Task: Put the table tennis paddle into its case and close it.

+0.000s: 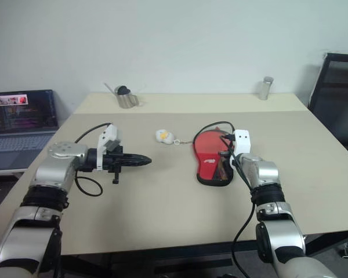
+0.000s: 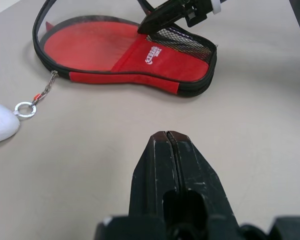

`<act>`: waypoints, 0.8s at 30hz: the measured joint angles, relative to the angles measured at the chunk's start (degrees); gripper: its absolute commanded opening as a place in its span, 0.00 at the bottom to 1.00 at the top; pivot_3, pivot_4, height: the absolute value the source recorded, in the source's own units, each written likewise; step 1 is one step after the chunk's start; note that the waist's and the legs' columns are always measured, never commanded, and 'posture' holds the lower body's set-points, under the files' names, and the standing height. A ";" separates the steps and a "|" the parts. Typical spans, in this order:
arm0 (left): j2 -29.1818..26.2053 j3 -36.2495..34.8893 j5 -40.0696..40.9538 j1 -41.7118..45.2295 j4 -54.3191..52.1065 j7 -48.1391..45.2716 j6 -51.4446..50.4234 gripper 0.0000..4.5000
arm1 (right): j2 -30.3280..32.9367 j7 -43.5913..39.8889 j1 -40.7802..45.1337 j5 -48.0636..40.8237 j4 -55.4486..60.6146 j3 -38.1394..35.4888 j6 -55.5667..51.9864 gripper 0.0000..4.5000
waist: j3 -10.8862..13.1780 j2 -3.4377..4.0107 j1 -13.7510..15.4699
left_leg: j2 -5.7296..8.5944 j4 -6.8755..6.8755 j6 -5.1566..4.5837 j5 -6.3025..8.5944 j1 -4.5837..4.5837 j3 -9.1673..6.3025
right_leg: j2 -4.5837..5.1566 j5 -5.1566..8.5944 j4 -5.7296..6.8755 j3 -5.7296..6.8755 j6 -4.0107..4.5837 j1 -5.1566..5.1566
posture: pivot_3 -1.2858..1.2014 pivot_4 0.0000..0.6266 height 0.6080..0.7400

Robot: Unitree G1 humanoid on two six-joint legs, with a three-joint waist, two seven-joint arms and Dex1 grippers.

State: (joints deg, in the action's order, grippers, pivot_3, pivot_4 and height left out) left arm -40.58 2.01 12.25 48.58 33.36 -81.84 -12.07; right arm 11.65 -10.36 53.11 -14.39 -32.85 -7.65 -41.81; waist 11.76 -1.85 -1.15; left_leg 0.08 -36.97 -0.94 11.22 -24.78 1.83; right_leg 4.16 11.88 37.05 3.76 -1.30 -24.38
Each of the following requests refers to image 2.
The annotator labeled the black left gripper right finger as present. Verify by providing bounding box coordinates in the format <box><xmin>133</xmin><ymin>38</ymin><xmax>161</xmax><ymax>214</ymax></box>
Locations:
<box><xmin>167</xmin><ymin>130</ymin><xmax>238</xmax><ymax>226</ymax></box>

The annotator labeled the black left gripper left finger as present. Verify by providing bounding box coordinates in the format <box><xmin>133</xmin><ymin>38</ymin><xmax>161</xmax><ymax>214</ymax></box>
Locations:
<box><xmin>128</xmin><ymin>130</ymin><xmax>179</xmax><ymax>218</ymax></box>

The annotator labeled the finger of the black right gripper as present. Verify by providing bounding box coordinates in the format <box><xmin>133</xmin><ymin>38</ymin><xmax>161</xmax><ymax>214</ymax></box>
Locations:
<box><xmin>136</xmin><ymin>6</ymin><xmax>190</xmax><ymax>35</ymax></box>
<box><xmin>153</xmin><ymin>0</ymin><xmax>185</xmax><ymax>12</ymax></box>

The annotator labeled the red black paddle case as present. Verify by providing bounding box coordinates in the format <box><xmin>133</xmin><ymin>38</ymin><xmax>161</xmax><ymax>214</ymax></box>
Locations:
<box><xmin>32</xmin><ymin>0</ymin><xmax>218</xmax><ymax>99</ymax></box>

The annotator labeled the red table tennis paddle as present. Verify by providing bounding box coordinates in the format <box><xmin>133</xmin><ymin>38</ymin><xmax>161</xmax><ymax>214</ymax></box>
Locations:
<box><xmin>43</xmin><ymin>23</ymin><xmax>141</xmax><ymax>72</ymax></box>

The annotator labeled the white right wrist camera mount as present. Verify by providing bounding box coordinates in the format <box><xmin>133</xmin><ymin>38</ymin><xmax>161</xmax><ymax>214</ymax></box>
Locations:
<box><xmin>210</xmin><ymin>0</ymin><xmax>222</xmax><ymax>15</ymax></box>

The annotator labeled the metal keychain with ring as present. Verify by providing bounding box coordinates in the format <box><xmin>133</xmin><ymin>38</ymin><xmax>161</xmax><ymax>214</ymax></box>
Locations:
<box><xmin>14</xmin><ymin>70</ymin><xmax>60</xmax><ymax>119</ymax></box>

